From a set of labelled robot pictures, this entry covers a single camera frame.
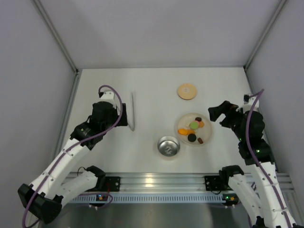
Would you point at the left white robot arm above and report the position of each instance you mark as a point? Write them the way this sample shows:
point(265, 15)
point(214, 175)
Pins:
point(47, 194)

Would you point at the green round food piece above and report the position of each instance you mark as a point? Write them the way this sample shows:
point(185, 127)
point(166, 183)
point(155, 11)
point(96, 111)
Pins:
point(194, 125)

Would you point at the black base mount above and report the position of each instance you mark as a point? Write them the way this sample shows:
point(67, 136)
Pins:
point(213, 183)
point(111, 184)

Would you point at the cream plate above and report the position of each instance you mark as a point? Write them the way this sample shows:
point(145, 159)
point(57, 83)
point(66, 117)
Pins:
point(205, 133)

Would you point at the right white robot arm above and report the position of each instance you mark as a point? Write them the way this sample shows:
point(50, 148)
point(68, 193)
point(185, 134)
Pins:
point(264, 202)

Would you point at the beige round lid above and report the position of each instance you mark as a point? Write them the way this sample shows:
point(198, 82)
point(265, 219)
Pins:
point(187, 91)

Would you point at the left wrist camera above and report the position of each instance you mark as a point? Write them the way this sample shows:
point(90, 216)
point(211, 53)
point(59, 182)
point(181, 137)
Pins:
point(107, 96)

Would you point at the slotted cable duct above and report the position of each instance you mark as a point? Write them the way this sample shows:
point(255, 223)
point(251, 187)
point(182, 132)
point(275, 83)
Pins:
point(157, 198)

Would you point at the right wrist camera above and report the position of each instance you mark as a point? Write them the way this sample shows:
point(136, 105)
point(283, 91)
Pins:
point(247, 106)

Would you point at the aluminium rail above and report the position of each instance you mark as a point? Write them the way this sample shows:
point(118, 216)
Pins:
point(161, 182)

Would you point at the orange round food piece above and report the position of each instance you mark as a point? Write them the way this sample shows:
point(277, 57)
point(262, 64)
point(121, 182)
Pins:
point(201, 124)

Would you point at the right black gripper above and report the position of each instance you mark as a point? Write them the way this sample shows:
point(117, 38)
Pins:
point(227, 116)

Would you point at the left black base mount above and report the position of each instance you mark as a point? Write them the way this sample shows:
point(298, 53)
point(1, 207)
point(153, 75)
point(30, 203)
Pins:
point(111, 184)

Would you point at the orange carrot slice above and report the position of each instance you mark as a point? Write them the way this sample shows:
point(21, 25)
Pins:
point(182, 131)
point(191, 131)

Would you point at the black round food piece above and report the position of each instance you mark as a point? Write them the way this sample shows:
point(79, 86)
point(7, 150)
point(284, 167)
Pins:
point(191, 137)

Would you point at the round metal lunch box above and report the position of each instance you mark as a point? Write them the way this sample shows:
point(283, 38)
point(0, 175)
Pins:
point(168, 147)

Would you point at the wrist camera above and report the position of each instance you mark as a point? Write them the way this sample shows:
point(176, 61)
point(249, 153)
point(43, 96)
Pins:
point(247, 106)
point(107, 96)

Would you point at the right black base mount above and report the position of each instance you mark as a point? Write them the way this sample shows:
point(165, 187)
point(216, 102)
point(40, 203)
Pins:
point(213, 183)

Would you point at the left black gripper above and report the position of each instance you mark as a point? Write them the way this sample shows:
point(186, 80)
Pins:
point(122, 115)

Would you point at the dark brown round food piece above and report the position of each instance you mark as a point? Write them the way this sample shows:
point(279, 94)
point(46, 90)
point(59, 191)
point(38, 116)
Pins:
point(198, 118)

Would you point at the metal tongs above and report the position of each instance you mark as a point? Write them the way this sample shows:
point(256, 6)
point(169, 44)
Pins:
point(132, 123)

